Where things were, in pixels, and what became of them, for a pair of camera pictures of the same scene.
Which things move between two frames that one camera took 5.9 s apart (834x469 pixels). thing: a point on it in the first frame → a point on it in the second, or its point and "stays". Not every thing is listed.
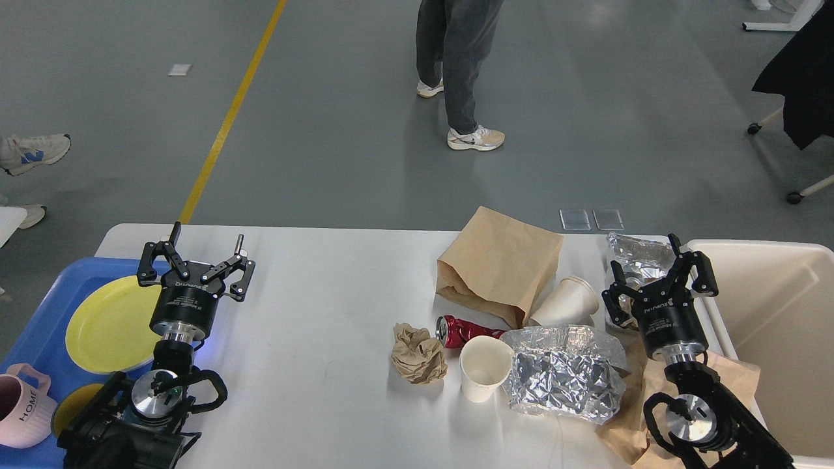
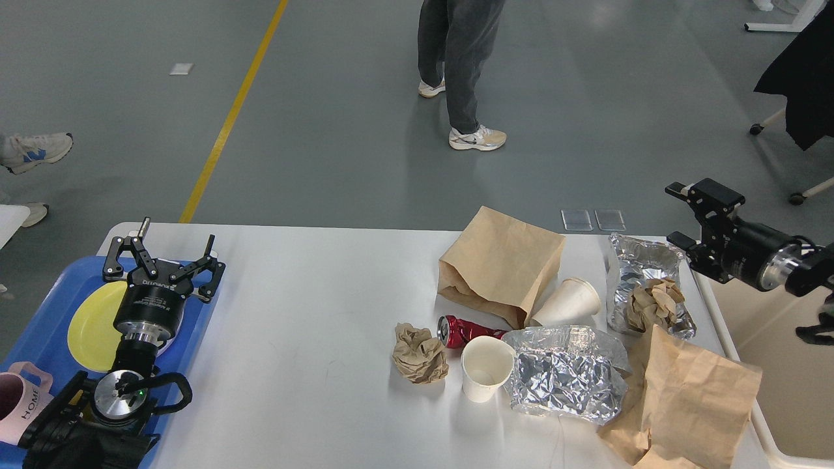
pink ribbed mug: (27, 412) stays
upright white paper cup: (485, 363) stays
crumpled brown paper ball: (417, 357) stays
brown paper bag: (500, 266) stays
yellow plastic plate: (109, 329) stays
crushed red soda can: (452, 332) stays
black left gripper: (186, 303) → (152, 311)
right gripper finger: (619, 314) → (710, 201)
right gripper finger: (681, 266) → (700, 258)
